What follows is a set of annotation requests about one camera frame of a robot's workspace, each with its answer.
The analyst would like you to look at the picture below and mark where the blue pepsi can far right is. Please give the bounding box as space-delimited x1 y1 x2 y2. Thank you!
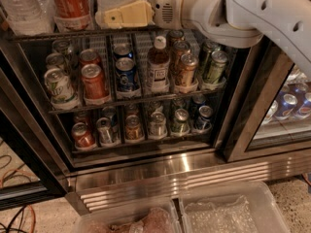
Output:
294 92 311 118

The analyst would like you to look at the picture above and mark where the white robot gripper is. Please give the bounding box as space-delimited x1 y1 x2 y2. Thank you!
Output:
95 0 183 29

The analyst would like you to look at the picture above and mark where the silver white can bottom shelf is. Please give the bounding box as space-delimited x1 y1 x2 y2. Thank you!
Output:
149 112 167 139

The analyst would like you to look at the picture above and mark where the blue pepsi can front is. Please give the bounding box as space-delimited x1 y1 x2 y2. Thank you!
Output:
116 57 141 99

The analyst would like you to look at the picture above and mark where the red can bottom shelf front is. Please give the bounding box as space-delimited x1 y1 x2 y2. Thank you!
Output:
71 122 96 150

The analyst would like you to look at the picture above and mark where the green can right front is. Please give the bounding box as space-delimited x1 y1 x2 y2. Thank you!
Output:
203 50 228 84

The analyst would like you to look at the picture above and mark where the blue pepsi can right compartment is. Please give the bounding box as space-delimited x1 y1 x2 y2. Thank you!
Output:
275 93 297 120

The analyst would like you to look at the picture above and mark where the stainless steel display fridge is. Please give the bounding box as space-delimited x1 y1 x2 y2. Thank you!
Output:
0 0 311 215

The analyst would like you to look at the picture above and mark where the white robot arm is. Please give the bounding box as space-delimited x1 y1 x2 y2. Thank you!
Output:
95 0 311 76

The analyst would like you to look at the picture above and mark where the blue pepsi can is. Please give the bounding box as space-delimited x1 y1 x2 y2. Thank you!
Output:
113 44 133 60
294 92 311 118
116 57 141 99

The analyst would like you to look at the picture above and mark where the clear plastic bin right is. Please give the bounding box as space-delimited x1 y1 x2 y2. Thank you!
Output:
179 182 291 233

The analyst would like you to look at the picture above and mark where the gold can bottom shelf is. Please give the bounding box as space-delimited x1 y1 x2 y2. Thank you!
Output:
125 115 145 142

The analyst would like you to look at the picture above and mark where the blue can bottom shelf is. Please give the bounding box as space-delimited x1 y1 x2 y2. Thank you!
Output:
193 105 213 132

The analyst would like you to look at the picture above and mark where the orange brown can back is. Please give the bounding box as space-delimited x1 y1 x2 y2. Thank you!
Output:
166 30 185 48

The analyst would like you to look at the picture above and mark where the green can bottom shelf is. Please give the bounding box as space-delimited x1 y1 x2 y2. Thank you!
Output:
171 109 190 136

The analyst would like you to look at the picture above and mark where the green can back left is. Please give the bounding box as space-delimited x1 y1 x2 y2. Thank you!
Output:
52 39 75 61

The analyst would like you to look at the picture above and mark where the blue pepsi can back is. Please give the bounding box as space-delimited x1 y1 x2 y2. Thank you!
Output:
113 44 133 60

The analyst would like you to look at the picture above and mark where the clear plastic bin left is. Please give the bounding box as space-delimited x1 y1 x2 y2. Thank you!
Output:
71 197 182 233

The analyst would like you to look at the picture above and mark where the red cola bottle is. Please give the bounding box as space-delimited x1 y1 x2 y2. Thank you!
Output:
53 0 93 33

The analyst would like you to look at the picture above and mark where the green can right back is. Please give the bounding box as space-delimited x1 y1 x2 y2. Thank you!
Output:
198 39 222 74

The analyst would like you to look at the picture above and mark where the open fridge door left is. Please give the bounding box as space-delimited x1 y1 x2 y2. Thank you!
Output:
0 70 67 210

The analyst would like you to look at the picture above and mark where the orange brown can front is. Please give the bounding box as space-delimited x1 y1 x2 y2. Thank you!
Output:
175 53 198 93

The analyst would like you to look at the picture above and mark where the red soda can back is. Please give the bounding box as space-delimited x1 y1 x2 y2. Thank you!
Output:
79 49 102 66

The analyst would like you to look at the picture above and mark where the orange brown can middle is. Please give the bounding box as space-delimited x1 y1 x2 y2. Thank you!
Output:
170 41 191 76

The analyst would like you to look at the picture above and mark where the clear plastic bin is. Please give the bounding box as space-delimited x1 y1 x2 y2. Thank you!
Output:
179 182 291 233
71 197 182 233

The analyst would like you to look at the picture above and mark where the orange brown can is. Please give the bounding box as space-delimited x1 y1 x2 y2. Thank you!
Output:
166 30 185 48
170 41 191 76
175 53 198 93

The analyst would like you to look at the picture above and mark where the orange cable on floor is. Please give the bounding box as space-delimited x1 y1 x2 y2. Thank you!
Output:
0 168 37 233

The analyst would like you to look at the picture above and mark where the glass fridge door right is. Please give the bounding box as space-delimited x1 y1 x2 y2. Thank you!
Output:
225 39 311 161

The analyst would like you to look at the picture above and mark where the green 7up can front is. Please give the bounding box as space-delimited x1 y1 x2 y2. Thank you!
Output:
44 68 79 110

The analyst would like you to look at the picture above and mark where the red soda can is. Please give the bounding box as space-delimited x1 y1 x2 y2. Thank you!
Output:
81 64 110 105
79 49 102 66

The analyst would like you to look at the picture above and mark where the iced tea bottle white cap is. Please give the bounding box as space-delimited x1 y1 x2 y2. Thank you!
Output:
147 36 170 92

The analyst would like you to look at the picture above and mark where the red soda can front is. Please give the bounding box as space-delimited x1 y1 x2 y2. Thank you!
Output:
81 64 110 105

